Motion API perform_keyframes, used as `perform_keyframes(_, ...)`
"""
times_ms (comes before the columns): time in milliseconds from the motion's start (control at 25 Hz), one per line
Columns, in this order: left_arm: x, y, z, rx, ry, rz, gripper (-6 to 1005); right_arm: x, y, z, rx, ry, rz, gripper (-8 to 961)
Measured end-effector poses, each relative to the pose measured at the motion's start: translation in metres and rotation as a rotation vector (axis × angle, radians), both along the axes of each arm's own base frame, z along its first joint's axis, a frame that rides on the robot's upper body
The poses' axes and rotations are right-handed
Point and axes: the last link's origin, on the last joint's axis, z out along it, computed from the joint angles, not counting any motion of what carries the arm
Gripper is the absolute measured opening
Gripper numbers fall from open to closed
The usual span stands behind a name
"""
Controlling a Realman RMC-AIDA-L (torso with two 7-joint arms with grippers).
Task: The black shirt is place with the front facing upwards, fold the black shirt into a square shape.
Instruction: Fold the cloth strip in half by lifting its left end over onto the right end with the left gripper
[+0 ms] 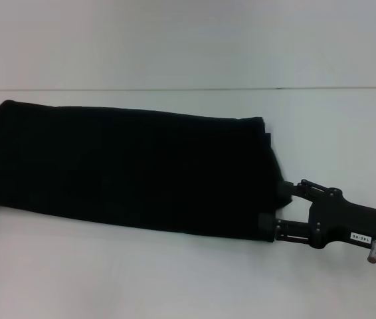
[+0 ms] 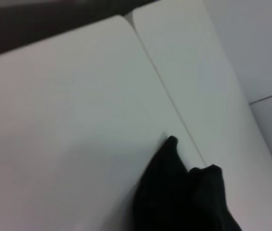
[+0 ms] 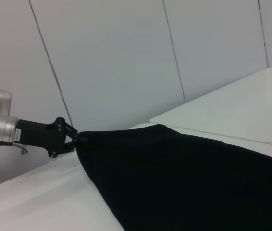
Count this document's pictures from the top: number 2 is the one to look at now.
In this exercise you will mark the black T-shirt with FREE! print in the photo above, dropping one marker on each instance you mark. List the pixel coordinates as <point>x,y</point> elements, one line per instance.
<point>174,197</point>

